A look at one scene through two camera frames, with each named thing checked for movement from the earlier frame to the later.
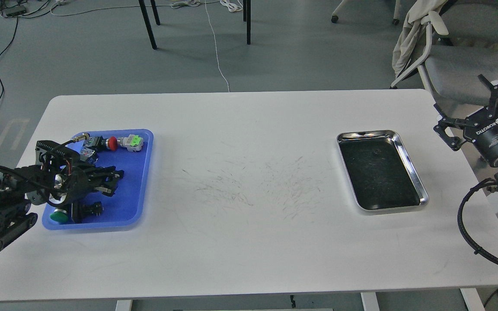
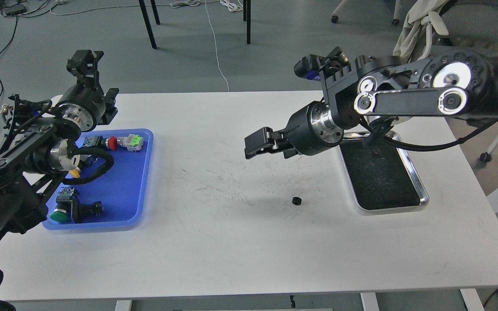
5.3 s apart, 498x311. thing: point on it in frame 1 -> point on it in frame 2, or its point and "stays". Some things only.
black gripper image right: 492,136 -> 314,128
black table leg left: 147,21 stays
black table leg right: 247,14 stays
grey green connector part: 133,143 stays
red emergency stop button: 100,144 stays
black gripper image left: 78,182 -> 85,103
